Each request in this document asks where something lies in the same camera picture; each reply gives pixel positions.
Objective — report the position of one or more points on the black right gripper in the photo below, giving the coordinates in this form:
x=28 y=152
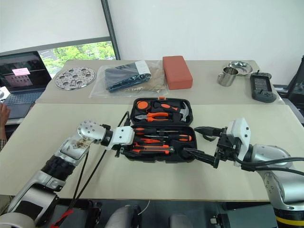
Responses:
x=228 y=149

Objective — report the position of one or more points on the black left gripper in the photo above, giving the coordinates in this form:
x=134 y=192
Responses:
x=123 y=149

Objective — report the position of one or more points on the short orange black screwdriver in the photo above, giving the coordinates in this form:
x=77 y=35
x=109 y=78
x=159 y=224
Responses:
x=181 y=137

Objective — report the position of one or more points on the orange black utility knife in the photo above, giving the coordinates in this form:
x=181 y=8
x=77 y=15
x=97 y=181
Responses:
x=152 y=150

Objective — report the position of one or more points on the long orange black screwdriver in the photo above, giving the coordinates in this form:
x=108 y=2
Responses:
x=145 y=130

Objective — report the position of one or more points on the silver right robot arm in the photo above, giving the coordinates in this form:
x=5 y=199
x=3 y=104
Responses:
x=273 y=152

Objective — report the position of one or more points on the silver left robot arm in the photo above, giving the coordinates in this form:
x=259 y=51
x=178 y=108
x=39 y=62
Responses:
x=90 y=131

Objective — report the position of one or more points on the person's forearm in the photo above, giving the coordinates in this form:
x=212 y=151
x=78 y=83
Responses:
x=2 y=140

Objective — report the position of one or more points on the black tool case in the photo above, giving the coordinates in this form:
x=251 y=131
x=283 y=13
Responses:
x=177 y=148

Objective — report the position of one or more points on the person's bare hand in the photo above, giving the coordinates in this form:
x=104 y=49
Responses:
x=4 y=115

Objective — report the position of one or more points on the orange black tape measure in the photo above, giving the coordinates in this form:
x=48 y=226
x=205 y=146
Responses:
x=142 y=105

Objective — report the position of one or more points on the clear plastic bag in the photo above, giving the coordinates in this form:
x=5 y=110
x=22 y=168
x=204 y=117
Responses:
x=99 y=91

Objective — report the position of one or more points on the large dark rounded shape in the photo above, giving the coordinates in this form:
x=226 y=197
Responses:
x=121 y=217

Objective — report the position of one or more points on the stainless steel mug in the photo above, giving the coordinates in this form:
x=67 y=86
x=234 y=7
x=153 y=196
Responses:
x=226 y=78

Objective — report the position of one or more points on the dark blue folded garment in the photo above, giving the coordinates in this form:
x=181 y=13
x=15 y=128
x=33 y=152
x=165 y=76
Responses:
x=123 y=76

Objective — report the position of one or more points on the red-orange rectangular block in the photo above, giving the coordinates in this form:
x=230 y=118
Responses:
x=177 y=72

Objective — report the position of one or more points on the black handheld remote controller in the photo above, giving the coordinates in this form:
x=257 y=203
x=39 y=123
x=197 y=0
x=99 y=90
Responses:
x=262 y=86

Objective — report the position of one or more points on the stainless steel dish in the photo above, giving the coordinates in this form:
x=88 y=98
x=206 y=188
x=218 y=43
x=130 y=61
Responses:
x=244 y=67

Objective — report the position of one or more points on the round perforated metal plate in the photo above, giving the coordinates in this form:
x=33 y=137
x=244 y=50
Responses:
x=74 y=78

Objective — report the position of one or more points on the black office chair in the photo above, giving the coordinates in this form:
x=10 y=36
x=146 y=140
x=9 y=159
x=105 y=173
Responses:
x=297 y=90

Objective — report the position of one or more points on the grey open laptop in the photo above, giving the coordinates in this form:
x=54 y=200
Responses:
x=22 y=76

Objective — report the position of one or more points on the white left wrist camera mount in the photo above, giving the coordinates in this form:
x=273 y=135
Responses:
x=122 y=135

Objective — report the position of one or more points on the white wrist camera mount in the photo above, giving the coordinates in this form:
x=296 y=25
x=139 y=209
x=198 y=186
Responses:
x=122 y=135
x=241 y=133

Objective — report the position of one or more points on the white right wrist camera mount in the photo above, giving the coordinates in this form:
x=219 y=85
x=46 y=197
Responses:
x=241 y=133

